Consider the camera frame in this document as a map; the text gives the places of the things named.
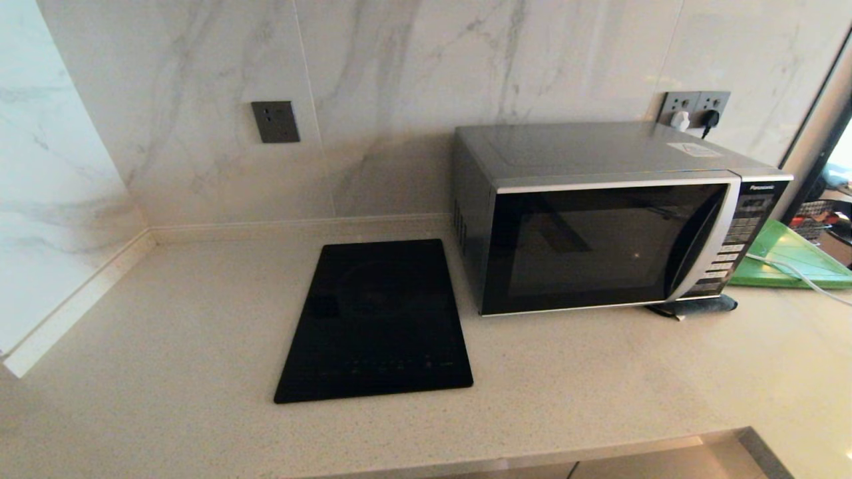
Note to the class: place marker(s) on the silver Panasonic microwave oven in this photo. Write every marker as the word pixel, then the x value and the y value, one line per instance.
pixel 599 150

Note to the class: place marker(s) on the dark cloth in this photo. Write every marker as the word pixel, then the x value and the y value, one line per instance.
pixel 699 306

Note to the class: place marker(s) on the black glass induction cooktop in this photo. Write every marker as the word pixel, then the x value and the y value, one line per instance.
pixel 376 326

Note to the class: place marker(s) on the white power plug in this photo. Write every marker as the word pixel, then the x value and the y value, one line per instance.
pixel 680 120

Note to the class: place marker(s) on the black power plug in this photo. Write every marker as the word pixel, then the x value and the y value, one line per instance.
pixel 710 118

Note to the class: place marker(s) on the beige cabinet door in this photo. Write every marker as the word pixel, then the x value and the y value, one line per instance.
pixel 665 462

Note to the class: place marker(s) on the green cutting board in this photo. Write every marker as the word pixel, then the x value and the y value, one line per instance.
pixel 792 259

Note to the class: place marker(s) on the blue background object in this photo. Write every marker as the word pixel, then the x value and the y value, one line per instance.
pixel 839 176

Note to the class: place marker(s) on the dark grey wall socket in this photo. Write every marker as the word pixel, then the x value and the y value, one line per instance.
pixel 275 122

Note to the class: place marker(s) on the dark window frame post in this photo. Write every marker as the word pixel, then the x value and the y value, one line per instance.
pixel 809 150

